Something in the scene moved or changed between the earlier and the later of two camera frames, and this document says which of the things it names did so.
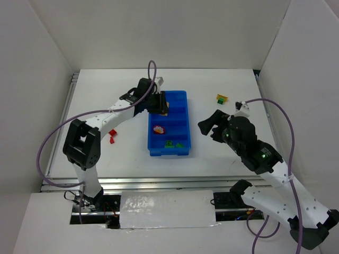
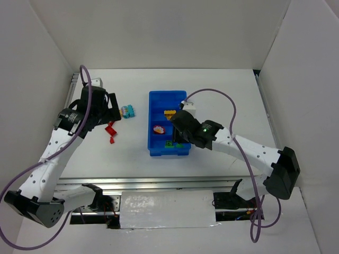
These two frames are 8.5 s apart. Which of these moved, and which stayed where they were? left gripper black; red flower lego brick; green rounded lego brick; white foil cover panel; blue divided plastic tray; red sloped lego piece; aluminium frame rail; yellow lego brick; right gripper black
Moved: right gripper black; yellow lego brick; left gripper black
Stayed: red flower lego brick; aluminium frame rail; red sloped lego piece; green rounded lego brick; blue divided plastic tray; white foil cover panel
